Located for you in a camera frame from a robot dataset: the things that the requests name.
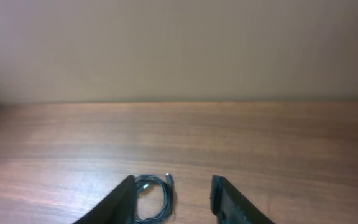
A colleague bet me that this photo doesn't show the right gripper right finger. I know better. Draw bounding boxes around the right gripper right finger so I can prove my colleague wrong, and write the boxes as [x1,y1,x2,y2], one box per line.
[210,175,274,224]

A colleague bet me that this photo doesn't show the black usb cables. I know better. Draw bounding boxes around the black usb cables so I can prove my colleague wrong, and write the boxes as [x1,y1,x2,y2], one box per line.
[133,172,175,224]

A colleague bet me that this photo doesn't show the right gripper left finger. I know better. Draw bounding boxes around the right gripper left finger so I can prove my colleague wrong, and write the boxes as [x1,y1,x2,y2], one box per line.
[74,175,135,224]

